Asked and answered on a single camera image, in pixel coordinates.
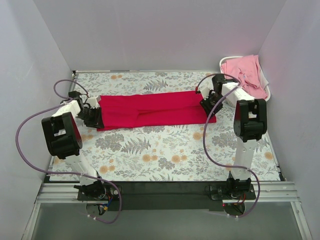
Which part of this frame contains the floral table mat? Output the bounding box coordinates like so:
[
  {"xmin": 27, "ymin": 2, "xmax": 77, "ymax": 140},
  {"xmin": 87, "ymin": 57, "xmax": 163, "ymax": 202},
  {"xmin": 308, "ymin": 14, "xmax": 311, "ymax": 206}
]
[{"xmin": 49, "ymin": 71, "xmax": 281, "ymax": 182}]

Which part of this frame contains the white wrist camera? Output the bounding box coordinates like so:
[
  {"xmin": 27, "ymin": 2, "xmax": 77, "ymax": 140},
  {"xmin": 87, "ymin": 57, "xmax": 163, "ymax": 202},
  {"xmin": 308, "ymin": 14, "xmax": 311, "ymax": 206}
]
[
  {"xmin": 85, "ymin": 96, "xmax": 101, "ymax": 109},
  {"xmin": 195, "ymin": 86, "xmax": 211, "ymax": 100}
]

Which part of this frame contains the white laundry basket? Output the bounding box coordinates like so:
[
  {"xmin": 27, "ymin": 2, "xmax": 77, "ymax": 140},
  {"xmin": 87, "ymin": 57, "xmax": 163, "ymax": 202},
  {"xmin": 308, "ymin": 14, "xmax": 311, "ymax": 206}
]
[{"xmin": 218, "ymin": 55, "xmax": 272, "ymax": 108}]

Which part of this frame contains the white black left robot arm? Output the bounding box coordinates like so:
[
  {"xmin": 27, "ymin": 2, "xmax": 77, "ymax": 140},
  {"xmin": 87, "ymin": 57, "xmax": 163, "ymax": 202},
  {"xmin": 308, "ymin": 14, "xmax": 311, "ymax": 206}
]
[{"xmin": 41, "ymin": 91, "xmax": 107, "ymax": 200}]

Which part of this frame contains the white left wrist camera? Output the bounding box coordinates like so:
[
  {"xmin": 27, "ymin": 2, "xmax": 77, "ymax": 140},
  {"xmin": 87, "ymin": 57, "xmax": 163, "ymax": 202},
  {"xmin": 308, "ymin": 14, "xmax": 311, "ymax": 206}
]
[{"xmin": 85, "ymin": 96, "xmax": 101, "ymax": 109}]

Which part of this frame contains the pink t shirt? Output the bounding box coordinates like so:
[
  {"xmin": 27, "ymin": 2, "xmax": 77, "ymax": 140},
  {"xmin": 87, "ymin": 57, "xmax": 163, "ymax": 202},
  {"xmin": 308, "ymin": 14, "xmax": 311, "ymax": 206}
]
[{"xmin": 220, "ymin": 54, "xmax": 270, "ymax": 99}]

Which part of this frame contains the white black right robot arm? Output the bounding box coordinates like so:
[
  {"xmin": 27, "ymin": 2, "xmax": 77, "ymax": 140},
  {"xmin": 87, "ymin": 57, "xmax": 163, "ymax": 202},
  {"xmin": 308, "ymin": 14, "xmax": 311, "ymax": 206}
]
[{"xmin": 195, "ymin": 73, "xmax": 267, "ymax": 202}]

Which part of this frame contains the aluminium frame rail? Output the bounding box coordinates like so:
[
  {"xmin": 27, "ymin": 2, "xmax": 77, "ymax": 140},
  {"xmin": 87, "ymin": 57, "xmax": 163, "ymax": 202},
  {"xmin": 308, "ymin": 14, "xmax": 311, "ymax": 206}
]
[{"xmin": 36, "ymin": 181, "xmax": 301, "ymax": 203}]

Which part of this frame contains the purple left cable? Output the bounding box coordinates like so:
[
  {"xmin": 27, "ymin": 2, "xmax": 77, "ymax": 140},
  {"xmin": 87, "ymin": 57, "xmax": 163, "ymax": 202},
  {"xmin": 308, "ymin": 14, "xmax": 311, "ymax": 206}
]
[{"xmin": 15, "ymin": 79, "xmax": 123, "ymax": 224}]

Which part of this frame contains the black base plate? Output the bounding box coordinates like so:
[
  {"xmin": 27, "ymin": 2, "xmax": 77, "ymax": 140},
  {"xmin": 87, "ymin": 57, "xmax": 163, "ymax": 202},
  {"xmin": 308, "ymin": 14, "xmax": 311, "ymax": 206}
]
[{"xmin": 73, "ymin": 181, "xmax": 258, "ymax": 212}]

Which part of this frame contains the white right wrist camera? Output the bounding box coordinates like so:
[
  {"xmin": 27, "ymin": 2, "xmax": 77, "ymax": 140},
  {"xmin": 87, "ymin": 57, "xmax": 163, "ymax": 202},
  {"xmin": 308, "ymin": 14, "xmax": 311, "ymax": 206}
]
[{"xmin": 195, "ymin": 86, "xmax": 211, "ymax": 100}]

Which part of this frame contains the red t shirt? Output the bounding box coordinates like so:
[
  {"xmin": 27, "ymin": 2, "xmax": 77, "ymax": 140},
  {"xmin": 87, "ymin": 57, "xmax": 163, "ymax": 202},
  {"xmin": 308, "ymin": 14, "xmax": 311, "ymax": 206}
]
[{"xmin": 98, "ymin": 91, "xmax": 207, "ymax": 131}]

